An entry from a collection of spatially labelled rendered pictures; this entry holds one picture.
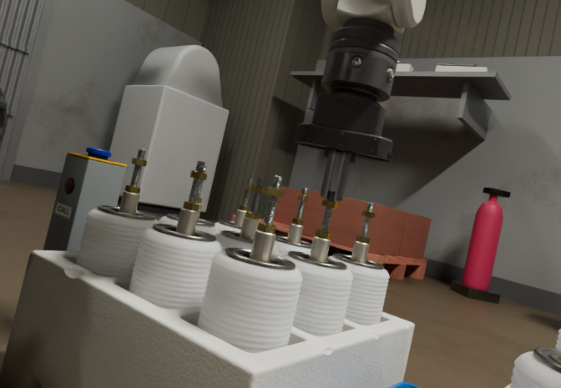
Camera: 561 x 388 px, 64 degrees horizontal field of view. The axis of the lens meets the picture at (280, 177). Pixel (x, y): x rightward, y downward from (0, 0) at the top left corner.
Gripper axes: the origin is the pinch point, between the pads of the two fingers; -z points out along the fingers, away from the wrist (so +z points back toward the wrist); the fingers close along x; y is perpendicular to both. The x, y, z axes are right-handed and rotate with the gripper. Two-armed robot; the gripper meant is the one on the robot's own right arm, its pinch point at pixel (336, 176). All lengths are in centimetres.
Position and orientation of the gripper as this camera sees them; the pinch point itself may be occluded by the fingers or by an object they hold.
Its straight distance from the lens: 56.7
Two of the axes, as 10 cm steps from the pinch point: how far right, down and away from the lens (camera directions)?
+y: -2.3, -0.9, -9.7
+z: 2.2, -9.7, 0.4
